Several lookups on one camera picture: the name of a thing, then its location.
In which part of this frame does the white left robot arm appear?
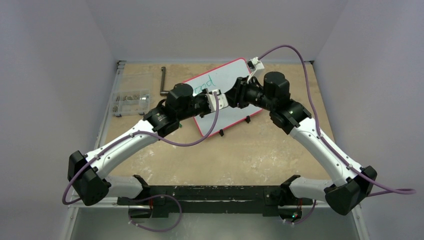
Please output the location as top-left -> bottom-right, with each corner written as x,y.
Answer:
62,83 -> 228,206

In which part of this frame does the pink framed whiteboard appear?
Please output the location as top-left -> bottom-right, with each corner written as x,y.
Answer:
184,58 -> 262,136

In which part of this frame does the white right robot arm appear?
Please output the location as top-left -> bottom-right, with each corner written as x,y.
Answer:
225,71 -> 377,216

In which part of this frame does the dark metal pipe bracket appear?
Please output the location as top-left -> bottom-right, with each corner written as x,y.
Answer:
159,66 -> 169,97

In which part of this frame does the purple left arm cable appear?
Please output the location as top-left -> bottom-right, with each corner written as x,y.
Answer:
61,92 -> 221,206

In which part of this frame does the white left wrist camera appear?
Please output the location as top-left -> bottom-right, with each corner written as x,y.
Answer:
201,88 -> 226,113

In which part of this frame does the white green whiteboard marker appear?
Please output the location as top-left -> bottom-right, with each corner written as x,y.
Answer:
215,94 -> 229,110

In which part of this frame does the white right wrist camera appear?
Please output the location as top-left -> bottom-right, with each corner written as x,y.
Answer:
246,57 -> 265,83

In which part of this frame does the clear plastic screw box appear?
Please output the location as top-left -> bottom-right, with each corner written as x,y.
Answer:
109,73 -> 153,117

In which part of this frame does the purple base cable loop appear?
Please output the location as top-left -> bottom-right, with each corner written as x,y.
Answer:
127,193 -> 183,233

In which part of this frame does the aluminium frame rail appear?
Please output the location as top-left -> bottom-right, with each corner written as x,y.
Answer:
92,60 -> 127,151

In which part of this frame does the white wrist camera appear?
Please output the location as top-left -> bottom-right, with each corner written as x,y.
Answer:
201,88 -> 226,113
246,57 -> 265,83

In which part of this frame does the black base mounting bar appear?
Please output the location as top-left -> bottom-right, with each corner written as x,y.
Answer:
117,185 -> 313,218

